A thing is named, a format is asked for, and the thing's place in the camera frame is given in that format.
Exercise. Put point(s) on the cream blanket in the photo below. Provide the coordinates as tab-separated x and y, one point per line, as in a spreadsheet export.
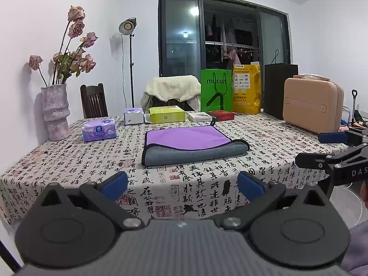
172	87

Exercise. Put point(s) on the calligraphy print tablecloth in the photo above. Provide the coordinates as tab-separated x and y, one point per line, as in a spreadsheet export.
86	162

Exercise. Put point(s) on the black paper bag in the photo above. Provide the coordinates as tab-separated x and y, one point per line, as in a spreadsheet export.
277	92

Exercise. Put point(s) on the beige suitcase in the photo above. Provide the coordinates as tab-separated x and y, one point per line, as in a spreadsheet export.
312	105

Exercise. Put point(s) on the purple and grey towel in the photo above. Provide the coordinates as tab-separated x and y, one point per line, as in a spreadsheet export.
189	145

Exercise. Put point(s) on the blanket draped chair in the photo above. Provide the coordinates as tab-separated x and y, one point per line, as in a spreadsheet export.
168	104

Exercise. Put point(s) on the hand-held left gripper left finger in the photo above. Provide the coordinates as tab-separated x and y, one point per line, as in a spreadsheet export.
116	183

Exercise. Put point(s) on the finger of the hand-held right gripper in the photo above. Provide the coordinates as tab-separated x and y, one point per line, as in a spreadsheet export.
312	161
333	137

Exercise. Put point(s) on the white tissue box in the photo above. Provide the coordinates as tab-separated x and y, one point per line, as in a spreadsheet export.
133	117

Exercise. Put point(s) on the yellow plastic bag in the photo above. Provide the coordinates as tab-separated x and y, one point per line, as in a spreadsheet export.
246	90

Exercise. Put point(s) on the dried pink roses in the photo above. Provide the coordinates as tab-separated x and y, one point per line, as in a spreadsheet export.
77	51

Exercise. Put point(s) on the person's purple clothing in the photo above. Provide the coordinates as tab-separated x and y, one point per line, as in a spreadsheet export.
358	250

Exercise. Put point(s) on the yellow-green cardboard box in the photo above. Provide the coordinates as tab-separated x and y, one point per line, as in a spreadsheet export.
166	115

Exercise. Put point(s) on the black floor lamp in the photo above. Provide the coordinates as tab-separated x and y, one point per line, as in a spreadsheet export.
128	26

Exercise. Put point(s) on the dark framed sliding window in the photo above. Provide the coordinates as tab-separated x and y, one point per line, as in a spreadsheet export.
181	43

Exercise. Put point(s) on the green paper bag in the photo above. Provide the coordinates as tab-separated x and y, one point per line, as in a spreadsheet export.
216	90

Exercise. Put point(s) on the purple tissue pack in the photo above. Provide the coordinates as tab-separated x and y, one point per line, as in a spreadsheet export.
99	130

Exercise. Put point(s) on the flat red box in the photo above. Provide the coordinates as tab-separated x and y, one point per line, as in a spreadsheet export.
221	115

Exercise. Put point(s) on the dark wooden chair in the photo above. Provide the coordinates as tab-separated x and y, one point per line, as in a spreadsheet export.
93	102

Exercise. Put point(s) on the flat white box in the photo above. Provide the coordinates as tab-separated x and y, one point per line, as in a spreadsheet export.
199	116

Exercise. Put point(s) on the pink hanging garment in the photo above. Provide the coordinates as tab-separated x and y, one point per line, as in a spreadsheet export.
232	56

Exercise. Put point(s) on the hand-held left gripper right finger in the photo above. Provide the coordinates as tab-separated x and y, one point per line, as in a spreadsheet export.
249	188

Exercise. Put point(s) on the pink speckled ceramic vase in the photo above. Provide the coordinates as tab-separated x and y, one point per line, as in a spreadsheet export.
55	112

